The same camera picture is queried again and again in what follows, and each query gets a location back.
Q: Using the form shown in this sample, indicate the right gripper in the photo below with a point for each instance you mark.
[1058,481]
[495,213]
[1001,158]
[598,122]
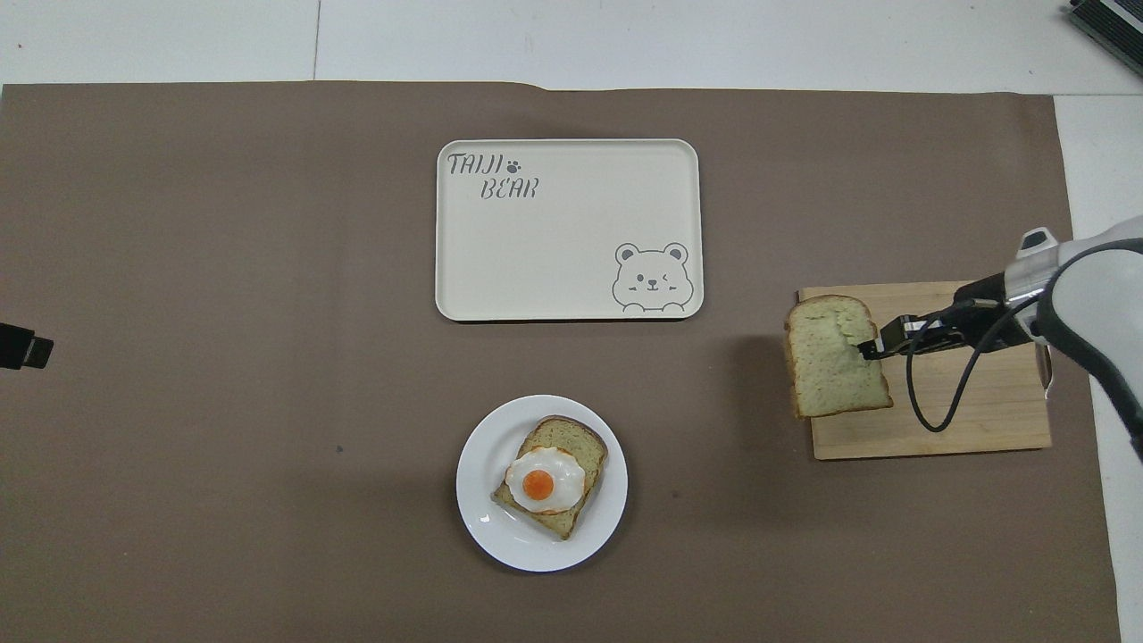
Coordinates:
[978,295]

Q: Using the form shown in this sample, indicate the bread slice with brown crust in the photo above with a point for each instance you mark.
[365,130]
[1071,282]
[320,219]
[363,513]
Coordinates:
[826,366]
[567,438]

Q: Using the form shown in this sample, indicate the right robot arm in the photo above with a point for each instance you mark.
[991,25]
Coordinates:
[1107,277]

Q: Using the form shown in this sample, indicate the white round plate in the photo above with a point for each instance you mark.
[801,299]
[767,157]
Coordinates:
[487,527]

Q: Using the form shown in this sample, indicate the wooden cutting board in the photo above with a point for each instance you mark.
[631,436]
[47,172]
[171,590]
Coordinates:
[991,411]

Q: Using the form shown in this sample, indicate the black stand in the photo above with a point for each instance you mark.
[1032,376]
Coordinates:
[1112,20]

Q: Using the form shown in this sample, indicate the cream tray with bear print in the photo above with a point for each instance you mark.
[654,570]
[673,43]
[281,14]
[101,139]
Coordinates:
[554,250]

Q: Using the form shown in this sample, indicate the fried egg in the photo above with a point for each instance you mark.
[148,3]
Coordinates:
[540,483]

